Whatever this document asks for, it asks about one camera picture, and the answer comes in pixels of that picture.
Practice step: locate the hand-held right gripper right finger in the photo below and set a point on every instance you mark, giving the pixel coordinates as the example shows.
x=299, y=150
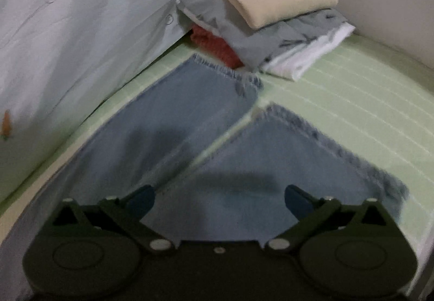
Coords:
x=298, y=202

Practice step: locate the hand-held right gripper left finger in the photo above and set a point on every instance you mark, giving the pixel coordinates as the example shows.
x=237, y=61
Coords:
x=142, y=202

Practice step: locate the blue denim shorts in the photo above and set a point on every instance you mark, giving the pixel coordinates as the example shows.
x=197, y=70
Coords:
x=190, y=111

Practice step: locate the grey printed folded garment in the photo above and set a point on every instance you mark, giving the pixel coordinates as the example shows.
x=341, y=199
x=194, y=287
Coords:
x=244, y=40

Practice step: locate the white folded garment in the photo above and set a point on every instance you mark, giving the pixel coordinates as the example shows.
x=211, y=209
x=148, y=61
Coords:
x=305, y=57

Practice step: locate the red folded garment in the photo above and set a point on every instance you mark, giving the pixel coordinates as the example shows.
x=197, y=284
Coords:
x=217, y=46

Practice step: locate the light blue printed quilt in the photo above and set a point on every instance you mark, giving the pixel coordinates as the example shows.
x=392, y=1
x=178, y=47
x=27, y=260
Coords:
x=84, y=33

